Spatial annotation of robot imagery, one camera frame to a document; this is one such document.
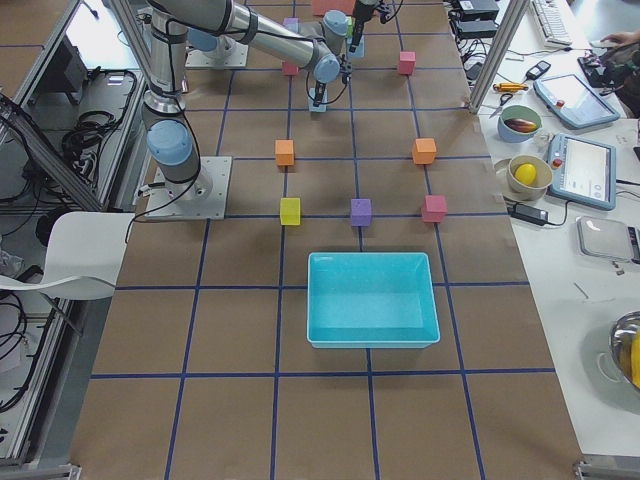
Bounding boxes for purple block near teal tray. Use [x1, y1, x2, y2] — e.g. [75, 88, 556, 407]
[350, 198, 373, 227]

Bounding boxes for purple block near pink tray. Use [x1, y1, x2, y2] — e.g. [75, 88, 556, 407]
[283, 17, 299, 31]

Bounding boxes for black power adapter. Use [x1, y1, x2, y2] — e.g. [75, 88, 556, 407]
[510, 203, 548, 226]

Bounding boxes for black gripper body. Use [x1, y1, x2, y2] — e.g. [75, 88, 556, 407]
[348, 0, 375, 53]
[310, 82, 327, 105]

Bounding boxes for light blue block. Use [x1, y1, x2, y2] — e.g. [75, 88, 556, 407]
[346, 40, 365, 59]
[308, 99, 327, 113]

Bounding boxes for teal plastic tray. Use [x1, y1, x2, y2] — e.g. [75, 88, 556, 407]
[307, 252, 441, 349]

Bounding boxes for yellow-handled tool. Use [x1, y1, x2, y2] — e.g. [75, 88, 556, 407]
[492, 82, 529, 93]

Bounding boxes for yellow block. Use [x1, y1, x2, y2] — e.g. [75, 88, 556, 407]
[279, 197, 301, 226]

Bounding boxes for teach pendant upper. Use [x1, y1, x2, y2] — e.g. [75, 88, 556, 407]
[533, 74, 620, 129]

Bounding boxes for beige bowl with lemon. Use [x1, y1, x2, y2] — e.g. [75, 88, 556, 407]
[506, 155, 553, 201]

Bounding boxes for pink block left front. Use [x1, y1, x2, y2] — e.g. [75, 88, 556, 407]
[397, 50, 417, 76]

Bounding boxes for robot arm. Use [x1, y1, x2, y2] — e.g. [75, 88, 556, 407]
[143, 1, 349, 185]
[311, 0, 389, 58]

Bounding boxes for pink block left back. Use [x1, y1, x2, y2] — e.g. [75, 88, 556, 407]
[281, 61, 300, 77]

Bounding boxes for grey scale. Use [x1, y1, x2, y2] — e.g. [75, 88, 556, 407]
[576, 216, 639, 264]

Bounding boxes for white chair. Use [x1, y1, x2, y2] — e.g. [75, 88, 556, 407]
[1, 211, 134, 301]

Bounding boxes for orange block front row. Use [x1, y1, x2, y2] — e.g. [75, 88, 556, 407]
[412, 138, 437, 165]

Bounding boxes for aluminium frame post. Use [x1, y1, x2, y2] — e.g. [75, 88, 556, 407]
[468, 0, 529, 114]

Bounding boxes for orange block back row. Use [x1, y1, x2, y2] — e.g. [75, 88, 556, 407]
[274, 139, 295, 167]

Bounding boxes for teach pendant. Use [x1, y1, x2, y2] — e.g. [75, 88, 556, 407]
[546, 134, 617, 211]
[533, 74, 620, 129]

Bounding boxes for pink plastic tray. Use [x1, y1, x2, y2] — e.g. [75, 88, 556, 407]
[311, 0, 355, 16]

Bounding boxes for teach pendant lower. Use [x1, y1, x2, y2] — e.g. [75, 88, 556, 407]
[546, 134, 617, 211]

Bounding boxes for orange block row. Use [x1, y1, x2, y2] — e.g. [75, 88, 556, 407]
[274, 139, 295, 167]
[412, 138, 437, 165]

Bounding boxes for scissors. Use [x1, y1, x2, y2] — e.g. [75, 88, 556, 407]
[490, 92, 514, 118]

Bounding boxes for steel bowl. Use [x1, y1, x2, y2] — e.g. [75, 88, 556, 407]
[596, 311, 639, 394]

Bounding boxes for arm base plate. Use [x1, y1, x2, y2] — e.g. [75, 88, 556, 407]
[186, 44, 249, 70]
[145, 156, 233, 221]

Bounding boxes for blue bowl with fruit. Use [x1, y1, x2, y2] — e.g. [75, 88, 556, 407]
[497, 105, 542, 143]

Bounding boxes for pink block right front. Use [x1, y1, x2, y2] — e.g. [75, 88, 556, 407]
[421, 195, 448, 223]

